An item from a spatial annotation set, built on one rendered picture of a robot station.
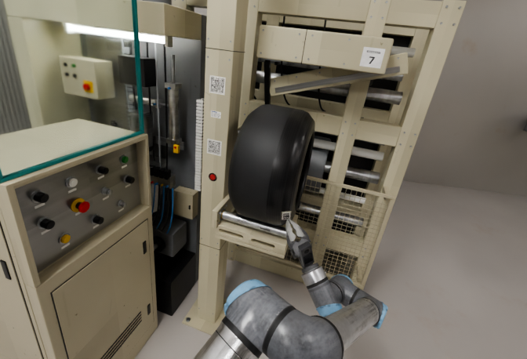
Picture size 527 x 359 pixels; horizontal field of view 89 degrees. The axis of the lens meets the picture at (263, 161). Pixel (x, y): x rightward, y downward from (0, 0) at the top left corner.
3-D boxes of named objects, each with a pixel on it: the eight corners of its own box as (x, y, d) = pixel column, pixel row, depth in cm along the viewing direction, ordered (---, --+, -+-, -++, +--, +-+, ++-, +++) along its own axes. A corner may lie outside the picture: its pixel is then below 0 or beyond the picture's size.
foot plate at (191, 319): (181, 323, 172) (181, 320, 171) (202, 291, 196) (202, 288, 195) (219, 339, 165) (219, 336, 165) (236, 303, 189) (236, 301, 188)
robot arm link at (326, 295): (328, 311, 106) (316, 323, 98) (314, 280, 110) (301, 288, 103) (348, 306, 101) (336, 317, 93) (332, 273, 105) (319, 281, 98)
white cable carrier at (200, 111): (194, 190, 141) (196, 99, 123) (199, 186, 146) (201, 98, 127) (201, 191, 140) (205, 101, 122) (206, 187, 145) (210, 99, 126)
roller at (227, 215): (223, 215, 136) (219, 219, 132) (223, 208, 135) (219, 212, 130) (289, 235, 128) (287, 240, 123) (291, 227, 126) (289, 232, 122)
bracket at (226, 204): (211, 227, 130) (212, 210, 126) (241, 191, 166) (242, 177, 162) (217, 229, 129) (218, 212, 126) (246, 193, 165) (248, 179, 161)
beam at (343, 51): (255, 57, 133) (259, 23, 127) (269, 58, 155) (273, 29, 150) (384, 75, 118) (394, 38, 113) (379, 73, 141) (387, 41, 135)
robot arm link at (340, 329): (330, 355, 49) (393, 302, 102) (278, 311, 57) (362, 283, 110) (305, 415, 49) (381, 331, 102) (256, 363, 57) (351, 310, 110)
